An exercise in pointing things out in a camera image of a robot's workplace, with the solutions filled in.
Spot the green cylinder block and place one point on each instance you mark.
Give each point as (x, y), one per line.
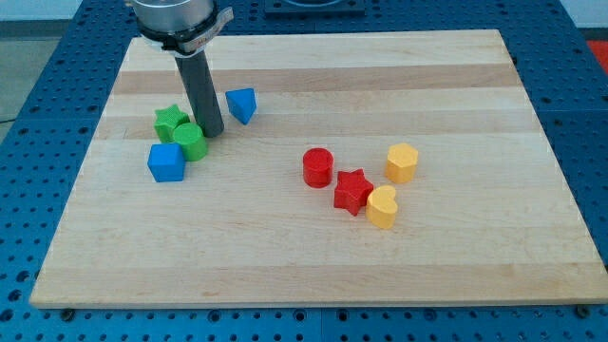
(190, 138)

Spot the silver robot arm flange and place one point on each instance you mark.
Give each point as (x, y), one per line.
(181, 27)

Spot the blue cube block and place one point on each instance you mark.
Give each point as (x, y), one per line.
(166, 162)

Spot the red cylinder block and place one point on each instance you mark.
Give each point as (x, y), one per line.
(317, 167)

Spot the red star block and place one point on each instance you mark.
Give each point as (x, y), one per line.
(351, 191)

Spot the wooden board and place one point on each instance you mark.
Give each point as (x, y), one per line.
(487, 220)

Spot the yellow heart block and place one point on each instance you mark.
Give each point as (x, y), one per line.
(381, 207)

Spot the blue triangle block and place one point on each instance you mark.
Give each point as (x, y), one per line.
(242, 104)

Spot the yellow hexagon block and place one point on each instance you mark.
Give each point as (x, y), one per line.
(401, 164)

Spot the green star block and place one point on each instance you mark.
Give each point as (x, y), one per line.
(167, 120)

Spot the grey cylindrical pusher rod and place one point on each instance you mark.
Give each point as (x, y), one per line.
(198, 84)

